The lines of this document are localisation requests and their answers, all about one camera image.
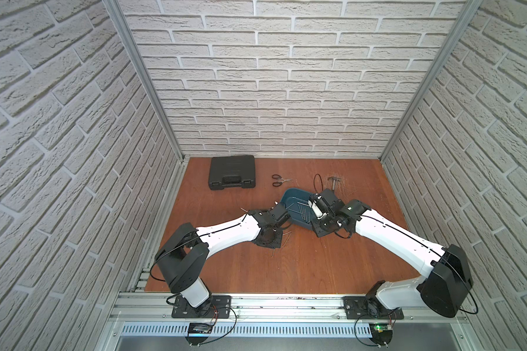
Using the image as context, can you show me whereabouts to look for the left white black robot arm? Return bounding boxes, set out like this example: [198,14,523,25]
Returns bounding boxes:
[153,204,291,309]

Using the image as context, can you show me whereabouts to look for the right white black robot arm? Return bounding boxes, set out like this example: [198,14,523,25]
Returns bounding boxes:
[308,190,473,318]

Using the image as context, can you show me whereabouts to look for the teal plastic storage box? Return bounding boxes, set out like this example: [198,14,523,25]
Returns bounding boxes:
[280,188,316,230]

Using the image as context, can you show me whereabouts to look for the black plastic tool case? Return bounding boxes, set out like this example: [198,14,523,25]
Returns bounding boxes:
[208,155,256,190]

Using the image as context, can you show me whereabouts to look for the right controller board green light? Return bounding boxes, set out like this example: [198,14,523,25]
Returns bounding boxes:
[369,323,393,339]

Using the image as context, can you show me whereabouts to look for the left controller board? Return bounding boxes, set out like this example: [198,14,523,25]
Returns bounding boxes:
[187,323,213,335]

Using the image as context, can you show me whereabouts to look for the hammer with black handle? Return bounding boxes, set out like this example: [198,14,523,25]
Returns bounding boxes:
[328,176,341,192]

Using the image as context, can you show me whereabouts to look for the black handled scissors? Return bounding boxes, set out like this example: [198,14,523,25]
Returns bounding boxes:
[272,174,293,187]

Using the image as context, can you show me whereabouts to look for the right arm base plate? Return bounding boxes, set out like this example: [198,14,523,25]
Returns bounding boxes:
[342,295,404,321]

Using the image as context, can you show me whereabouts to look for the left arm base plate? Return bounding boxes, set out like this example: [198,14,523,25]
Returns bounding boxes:
[171,295,231,319]

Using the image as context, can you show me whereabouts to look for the aluminium front rail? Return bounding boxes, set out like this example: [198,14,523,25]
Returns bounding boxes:
[108,292,468,325]

